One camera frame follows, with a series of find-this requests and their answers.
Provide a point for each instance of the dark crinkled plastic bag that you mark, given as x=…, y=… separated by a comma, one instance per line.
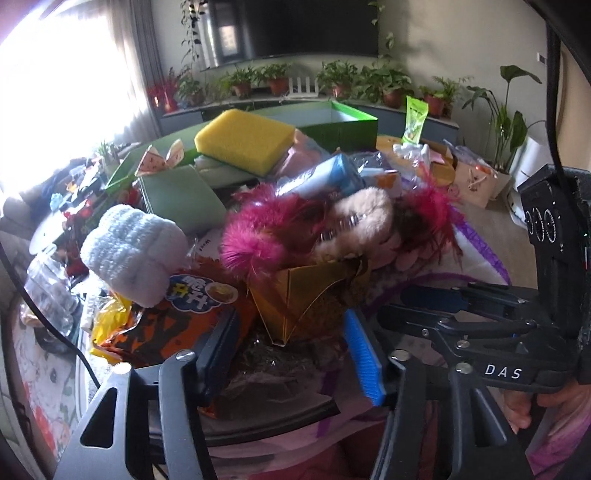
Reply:
x=277, y=369

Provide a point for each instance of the yellow sponge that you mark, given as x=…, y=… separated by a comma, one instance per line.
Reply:
x=244, y=138

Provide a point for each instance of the red spiky feather toy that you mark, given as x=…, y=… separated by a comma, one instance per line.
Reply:
x=429, y=217

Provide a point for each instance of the pale grey-green box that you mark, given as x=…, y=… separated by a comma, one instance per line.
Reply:
x=184, y=198

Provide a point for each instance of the pink plastic bag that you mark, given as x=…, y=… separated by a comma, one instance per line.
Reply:
x=300, y=157

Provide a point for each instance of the white cylindrical appliance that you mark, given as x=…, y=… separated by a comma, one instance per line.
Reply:
x=535, y=157

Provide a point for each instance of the beige furry hair clip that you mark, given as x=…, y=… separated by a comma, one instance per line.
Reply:
x=364, y=207

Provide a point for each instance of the orange patterned paper box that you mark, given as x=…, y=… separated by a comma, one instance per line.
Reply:
x=150, y=164

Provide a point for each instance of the black television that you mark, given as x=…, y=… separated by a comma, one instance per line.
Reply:
x=300, y=27

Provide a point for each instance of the person's right forearm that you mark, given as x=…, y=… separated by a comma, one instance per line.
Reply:
x=563, y=438

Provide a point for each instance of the light blue tube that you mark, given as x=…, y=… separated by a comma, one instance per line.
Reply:
x=332, y=173

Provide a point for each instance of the green stand-up packet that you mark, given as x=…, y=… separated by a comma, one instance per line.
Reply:
x=415, y=115

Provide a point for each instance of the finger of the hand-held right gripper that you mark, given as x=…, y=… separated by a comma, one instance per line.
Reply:
x=434, y=297
x=461, y=337

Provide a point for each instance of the orange snack packet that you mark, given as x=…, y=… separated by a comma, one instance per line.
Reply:
x=152, y=332

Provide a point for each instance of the white knitted hat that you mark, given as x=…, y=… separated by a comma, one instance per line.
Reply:
x=129, y=249

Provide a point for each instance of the dark television console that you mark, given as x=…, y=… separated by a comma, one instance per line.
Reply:
x=184, y=117

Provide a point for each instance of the floral patterned cloth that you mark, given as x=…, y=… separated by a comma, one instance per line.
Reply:
x=46, y=392

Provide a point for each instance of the window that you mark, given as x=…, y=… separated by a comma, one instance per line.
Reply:
x=55, y=69

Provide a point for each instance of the tall broad-leaf potted plant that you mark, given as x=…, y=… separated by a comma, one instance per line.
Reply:
x=510, y=124

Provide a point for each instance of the magenta fluffy feather toy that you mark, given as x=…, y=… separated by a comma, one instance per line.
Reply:
x=254, y=240

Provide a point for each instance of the wall socket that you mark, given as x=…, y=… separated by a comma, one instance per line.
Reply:
x=542, y=58

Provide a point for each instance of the row of potted plants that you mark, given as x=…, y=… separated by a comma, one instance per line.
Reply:
x=279, y=85

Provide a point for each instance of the grey curtain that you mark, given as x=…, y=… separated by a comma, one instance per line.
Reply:
x=143, y=69

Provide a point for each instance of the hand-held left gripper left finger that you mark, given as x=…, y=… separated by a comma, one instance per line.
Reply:
x=217, y=355

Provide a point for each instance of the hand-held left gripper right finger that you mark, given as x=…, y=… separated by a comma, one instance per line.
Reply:
x=364, y=364

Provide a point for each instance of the person's right hand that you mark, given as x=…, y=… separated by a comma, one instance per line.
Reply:
x=519, y=410

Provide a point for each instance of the small orange white packet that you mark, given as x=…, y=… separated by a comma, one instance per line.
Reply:
x=385, y=181

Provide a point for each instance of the beige paper gift bag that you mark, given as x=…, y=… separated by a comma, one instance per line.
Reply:
x=478, y=187

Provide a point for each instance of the large green box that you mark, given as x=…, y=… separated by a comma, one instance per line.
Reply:
x=351, y=131

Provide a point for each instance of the green cardboard box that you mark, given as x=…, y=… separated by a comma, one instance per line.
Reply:
x=180, y=138

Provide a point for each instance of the gold foil paper box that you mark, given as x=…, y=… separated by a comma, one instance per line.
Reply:
x=286, y=300

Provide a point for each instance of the clear plastic bag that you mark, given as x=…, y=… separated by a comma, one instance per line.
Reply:
x=51, y=295

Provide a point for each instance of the yellow plastic wrapper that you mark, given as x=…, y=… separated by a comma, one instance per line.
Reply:
x=111, y=323

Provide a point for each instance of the small green plant in vase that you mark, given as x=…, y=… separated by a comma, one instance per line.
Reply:
x=107, y=154

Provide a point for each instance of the hanging vine plant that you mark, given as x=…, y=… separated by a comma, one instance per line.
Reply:
x=385, y=41
x=191, y=27

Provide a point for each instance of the cluttered coffee table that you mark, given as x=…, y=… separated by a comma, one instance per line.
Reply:
x=92, y=184

